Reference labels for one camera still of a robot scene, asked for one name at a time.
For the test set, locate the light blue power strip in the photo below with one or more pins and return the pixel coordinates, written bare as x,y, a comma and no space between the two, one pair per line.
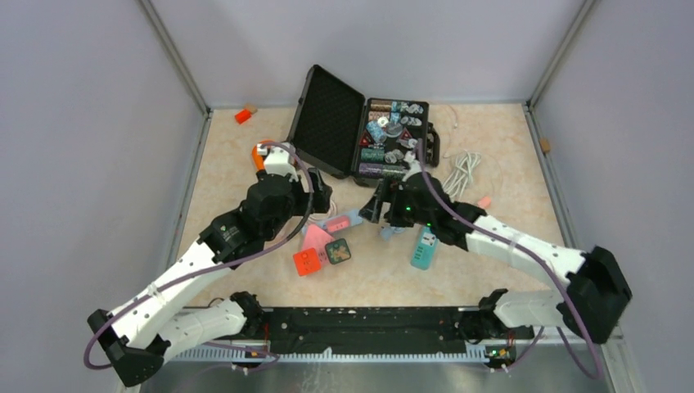
341,222

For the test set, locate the orange tape dispenser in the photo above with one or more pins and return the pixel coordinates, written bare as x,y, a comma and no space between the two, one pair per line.
258,157

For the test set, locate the black open carrying case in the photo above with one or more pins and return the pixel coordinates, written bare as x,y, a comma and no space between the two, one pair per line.
347,135

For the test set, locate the small red block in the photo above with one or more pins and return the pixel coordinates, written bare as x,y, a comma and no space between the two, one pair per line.
242,116

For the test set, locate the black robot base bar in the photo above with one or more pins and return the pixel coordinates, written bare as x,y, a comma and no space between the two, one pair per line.
376,330

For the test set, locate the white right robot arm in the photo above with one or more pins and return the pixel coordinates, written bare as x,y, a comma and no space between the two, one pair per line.
587,290

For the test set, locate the pink triangular power strip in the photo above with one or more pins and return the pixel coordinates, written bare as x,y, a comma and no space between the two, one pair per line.
317,238

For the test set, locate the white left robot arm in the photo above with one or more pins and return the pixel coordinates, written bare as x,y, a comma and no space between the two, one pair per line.
146,332

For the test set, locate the wooden block on rail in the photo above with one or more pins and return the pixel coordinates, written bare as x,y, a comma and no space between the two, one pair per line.
545,145

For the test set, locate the small wooden block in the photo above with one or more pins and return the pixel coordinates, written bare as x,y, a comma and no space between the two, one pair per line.
251,108

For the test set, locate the red cube socket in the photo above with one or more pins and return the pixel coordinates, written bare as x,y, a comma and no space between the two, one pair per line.
307,262

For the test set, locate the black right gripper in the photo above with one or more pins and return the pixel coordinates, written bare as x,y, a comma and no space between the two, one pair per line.
386,191

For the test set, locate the light blue plug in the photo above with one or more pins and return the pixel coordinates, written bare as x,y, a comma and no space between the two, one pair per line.
387,233

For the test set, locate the small pink plug adapter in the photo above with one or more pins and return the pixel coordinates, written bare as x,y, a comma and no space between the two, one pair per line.
484,202

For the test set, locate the teal power strip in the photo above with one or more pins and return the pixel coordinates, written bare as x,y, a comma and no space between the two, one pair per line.
425,248

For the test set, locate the dark green cube socket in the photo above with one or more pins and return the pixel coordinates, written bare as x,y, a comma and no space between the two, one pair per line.
338,251

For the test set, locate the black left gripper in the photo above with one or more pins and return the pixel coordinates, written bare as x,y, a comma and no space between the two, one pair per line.
321,199

